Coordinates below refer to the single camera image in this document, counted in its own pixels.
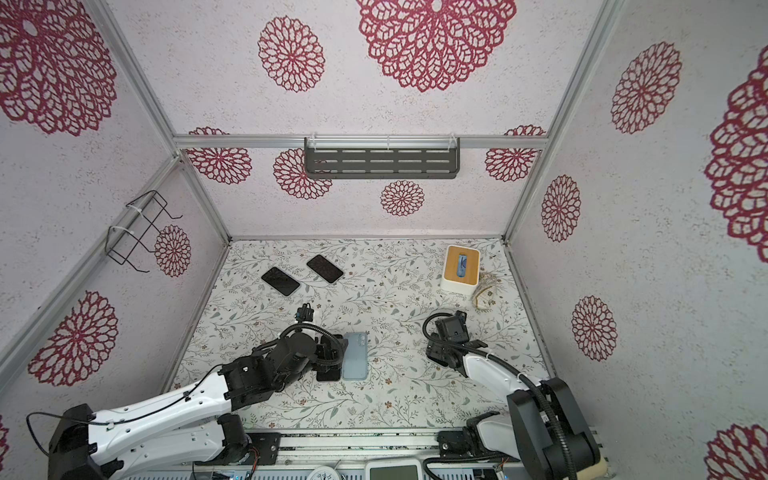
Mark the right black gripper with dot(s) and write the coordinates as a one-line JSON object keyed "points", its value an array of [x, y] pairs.
{"points": [[433, 347]]}

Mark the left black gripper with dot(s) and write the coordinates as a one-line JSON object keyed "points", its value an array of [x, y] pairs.
{"points": [[325, 362]]}

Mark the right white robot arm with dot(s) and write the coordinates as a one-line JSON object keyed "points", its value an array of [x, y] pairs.
{"points": [[543, 429]]}

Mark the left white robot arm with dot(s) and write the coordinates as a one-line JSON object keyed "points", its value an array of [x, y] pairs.
{"points": [[196, 423]]}

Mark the black phone far left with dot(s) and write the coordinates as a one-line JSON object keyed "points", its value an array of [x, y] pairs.
{"points": [[280, 281]]}

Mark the black phone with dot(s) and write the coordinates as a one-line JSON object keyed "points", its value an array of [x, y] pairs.
{"points": [[280, 281], [325, 268]]}

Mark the black phone far middle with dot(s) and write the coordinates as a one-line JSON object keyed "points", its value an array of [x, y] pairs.
{"points": [[325, 268]]}

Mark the white wooden-top tissue box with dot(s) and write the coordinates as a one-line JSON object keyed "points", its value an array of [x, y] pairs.
{"points": [[461, 270]]}

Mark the white round timer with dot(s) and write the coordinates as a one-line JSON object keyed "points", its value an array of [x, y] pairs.
{"points": [[324, 473]]}

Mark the white display device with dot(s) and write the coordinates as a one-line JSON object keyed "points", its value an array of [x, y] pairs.
{"points": [[406, 468]]}

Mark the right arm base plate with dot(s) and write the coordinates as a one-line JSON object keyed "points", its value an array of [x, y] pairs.
{"points": [[459, 444]]}

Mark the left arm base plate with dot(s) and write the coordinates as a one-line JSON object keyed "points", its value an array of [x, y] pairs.
{"points": [[263, 449]]}

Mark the grey wall shelf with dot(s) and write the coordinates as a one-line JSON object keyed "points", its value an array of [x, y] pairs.
{"points": [[381, 161]]}

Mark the black wire wall rack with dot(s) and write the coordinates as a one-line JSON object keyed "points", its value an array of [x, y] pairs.
{"points": [[122, 241]]}

